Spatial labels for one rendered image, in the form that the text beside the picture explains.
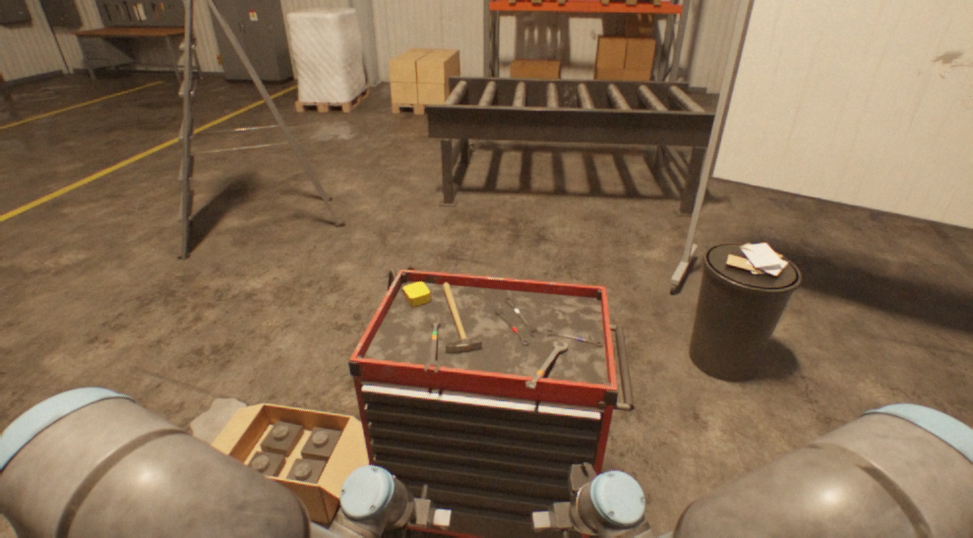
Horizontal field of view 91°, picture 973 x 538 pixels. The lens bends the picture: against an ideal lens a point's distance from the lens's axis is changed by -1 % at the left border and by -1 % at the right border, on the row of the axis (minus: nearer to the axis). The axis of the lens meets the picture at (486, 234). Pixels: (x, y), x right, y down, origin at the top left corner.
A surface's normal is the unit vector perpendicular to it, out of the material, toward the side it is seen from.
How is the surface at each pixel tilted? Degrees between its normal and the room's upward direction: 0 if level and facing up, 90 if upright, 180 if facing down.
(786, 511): 37
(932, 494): 25
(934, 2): 90
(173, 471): 30
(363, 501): 19
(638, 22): 90
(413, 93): 90
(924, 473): 15
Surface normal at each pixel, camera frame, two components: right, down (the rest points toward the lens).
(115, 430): 0.11, -0.96
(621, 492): 0.13, -0.68
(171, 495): 0.45, -0.66
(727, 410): 0.00, -0.88
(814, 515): -0.43, -0.64
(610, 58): -0.15, 0.48
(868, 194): -0.55, 0.40
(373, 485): -0.15, -0.68
